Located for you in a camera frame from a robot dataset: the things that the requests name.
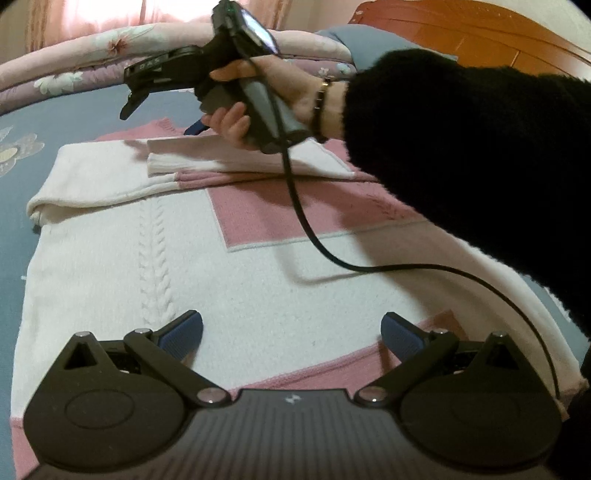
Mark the wooden bed headboard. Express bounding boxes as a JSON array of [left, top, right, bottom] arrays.
[[348, 0, 591, 81]]

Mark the person's right hand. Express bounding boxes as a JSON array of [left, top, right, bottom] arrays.
[[201, 58, 325, 151]]

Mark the bed with teal printed sheet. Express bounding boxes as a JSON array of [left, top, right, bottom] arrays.
[[0, 83, 591, 480]]

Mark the pink and white knit sweater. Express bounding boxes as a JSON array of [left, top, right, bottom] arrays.
[[9, 117, 583, 480]]

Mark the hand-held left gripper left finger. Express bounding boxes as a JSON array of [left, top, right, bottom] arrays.
[[48, 311, 230, 408]]

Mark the folded floral quilt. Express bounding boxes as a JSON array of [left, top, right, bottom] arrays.
[[0, 23, 356, 116]]

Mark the pink patterned window curtain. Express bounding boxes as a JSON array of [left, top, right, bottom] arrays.
[[25, 0, 296, 51]]

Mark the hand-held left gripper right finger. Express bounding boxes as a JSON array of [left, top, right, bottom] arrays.
[[355, 312, 541, 408]]

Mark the person's dark clothing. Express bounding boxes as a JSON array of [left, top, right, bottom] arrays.
[[563, 344, 591, 480]]

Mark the teal printed pillow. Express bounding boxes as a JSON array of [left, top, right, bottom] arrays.
[[316, 25, 458, 70]]

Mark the dark beaded bracelet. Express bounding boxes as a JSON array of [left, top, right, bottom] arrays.
[[313, 78, 333, 140]]

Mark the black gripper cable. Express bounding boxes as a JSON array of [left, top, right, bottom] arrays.
[[252, 55, 561, 402]]

